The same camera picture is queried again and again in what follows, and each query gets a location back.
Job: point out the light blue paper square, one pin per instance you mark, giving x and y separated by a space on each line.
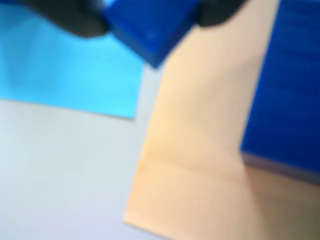
62 75

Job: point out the small blue cube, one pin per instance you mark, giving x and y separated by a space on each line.
150 25

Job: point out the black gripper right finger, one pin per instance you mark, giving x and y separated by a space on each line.
217 11

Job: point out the orange paper square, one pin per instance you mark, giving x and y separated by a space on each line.
195 150

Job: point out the medium blue cube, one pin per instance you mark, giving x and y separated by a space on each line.
287 87

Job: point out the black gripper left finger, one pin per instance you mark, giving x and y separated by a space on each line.
80 20

